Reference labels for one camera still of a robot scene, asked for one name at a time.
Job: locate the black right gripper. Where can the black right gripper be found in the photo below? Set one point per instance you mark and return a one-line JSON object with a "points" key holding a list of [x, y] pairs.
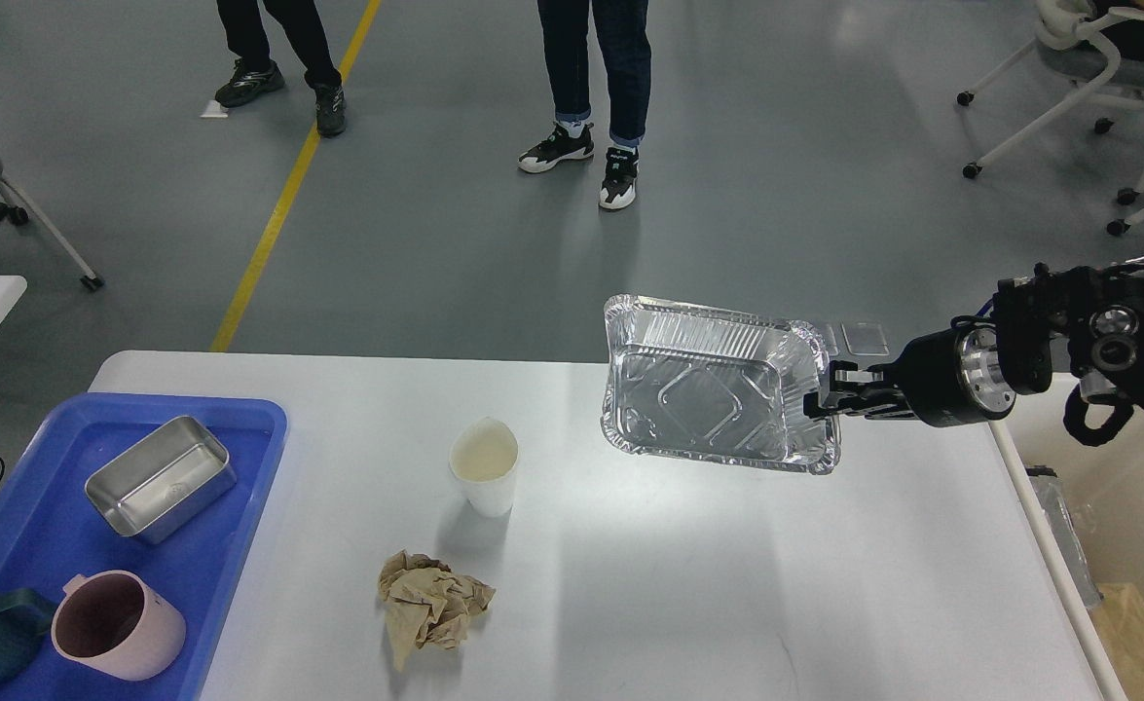
{"points": [[949, 378]]}

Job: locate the aluminium foil tray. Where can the aluminium foil tray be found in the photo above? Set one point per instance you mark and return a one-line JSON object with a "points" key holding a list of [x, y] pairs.
{"points": [[708, 384]]}

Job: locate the white paper cup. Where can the white paper cup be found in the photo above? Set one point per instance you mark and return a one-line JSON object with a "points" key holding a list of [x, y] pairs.
{"points": [[484, 462]]}

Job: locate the stainless steel rectangular container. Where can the stainless steel rectangular container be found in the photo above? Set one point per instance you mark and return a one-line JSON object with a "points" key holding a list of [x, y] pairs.
{"points": [[160, 483]]}

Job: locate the pink mug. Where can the pink mug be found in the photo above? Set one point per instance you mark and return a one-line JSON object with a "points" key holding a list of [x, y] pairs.
{"points": [[116, 624]]}

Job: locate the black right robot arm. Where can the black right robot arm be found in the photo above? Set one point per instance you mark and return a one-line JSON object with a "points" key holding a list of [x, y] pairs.
{"points": [[1104, 332]]}

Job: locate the floor socket plate right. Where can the floor socket plate right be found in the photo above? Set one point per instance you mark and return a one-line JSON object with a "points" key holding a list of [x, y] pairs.
{"points": [[865, 338]]}

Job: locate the floor socket plate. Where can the floor socket plate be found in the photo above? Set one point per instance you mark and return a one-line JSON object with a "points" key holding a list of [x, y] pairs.
{"points": [[865, 338], [831, 341]]}

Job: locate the floor socket plate left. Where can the floor socket plate left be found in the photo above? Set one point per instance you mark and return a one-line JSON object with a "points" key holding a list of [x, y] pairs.
{"points": [[831, 341]]}

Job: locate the clear plastic in bin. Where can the clear plastic in bin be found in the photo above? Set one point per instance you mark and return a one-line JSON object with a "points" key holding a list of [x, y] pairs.
{"points": [[1050, 493]]}

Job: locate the white plastic bin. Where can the white plastic bin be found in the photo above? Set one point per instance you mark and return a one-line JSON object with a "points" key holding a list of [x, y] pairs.
{"points": [[1104, 487]]}

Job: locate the white office chair right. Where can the white office chair right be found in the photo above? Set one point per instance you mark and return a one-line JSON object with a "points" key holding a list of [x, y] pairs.
{"points": [[1068, 37]]}

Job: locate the crumpled brown paper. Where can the crumpled brown paper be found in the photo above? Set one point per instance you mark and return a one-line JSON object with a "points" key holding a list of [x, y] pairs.
{"points": [[427, 604]]}

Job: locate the white paper on floor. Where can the white paper on floor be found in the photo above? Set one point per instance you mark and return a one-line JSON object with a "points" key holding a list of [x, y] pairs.
{"points": [[214, 111]]}

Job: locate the blue plastic tray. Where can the blue plastic tray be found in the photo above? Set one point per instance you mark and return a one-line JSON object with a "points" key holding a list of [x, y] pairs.
{"points": [[49, 530]]}

